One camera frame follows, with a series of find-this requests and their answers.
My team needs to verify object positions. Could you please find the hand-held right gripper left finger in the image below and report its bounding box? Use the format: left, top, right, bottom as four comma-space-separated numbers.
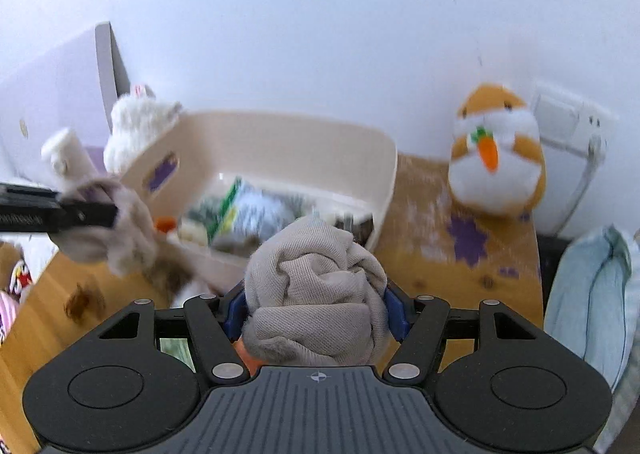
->
95, 284, 251, 382

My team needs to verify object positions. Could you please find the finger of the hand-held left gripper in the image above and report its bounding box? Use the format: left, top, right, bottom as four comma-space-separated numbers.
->
50, 197, 119, 235

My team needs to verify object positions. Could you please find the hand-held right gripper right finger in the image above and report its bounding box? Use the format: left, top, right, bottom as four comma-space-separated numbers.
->
382, 284, 545, 382

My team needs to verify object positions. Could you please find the grey purple cloth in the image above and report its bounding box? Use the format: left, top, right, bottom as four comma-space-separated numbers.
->
52, 177, 161, 277

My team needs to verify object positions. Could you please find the beige cloth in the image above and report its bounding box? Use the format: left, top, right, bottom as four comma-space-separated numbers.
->
242, 215, 390, 367

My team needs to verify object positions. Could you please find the white snack packet green edge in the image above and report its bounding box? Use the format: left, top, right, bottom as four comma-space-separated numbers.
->
207, 177, 301, 250

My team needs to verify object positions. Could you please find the beige plastic storage bin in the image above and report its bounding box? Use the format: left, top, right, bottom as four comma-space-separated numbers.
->
120, 109, 398, 295

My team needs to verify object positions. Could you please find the wooden desktop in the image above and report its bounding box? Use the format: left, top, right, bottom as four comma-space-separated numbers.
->
0, 154, 545, 454

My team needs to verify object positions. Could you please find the orange drink carton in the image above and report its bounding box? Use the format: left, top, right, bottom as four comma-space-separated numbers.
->
234, 337, 263, 377

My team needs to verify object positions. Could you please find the white insulated bottle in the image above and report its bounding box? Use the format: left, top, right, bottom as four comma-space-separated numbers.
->
41, 128, 101, 190

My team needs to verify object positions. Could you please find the green snack bag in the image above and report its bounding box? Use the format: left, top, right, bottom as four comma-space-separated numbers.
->
159, 337, 196, 372

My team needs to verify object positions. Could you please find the white printed cloth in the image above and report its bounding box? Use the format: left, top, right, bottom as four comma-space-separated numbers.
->
0, 259, 33, 305

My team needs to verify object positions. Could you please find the brown fluffy item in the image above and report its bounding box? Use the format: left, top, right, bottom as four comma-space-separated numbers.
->
145, 254, 201, 297

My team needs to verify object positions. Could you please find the small brown fuzzy item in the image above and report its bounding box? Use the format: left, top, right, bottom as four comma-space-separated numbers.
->
64, 284, 107, 322

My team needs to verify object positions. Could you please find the white fluffy plush toy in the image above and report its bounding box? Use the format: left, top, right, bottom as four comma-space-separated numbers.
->
102, 83, 186, 175

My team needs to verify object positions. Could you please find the pink cloth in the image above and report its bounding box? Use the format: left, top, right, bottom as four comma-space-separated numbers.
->
0, 297, 13, 345

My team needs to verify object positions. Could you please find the orange hamster plush toy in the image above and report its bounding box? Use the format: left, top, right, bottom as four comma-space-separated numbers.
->
447, 83, 547, 217

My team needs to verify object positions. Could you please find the light blue quilt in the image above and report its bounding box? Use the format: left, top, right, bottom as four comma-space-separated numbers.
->
544, 225, 640, 395

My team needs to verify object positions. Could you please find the white plug cable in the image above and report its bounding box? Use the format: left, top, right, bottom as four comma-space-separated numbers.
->
555, 134, 608, 235

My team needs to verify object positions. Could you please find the white wall socket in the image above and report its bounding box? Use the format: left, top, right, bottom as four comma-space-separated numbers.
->
530, 79, 618, 160

